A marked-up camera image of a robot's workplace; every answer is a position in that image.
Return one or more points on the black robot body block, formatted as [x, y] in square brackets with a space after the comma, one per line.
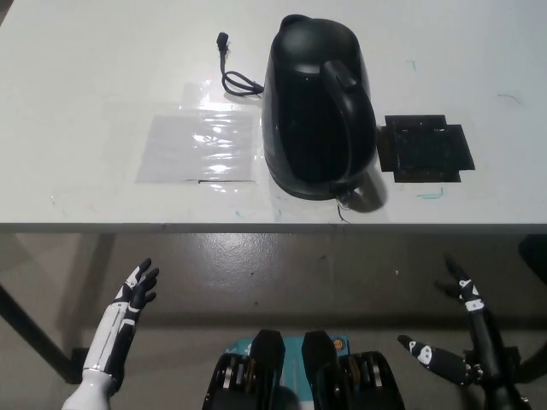
[363, 380]
[239, 376]

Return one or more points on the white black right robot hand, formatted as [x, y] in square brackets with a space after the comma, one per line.
[474, 305]

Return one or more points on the transparent plastic sheet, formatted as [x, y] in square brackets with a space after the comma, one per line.
[201, 145]

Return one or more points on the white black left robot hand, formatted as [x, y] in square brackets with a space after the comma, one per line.
[128, 299]

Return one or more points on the black electric kettle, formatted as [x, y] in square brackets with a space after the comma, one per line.
[314, 115]

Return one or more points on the black table leg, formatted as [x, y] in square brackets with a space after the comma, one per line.
[532, 363]
[34, 333]

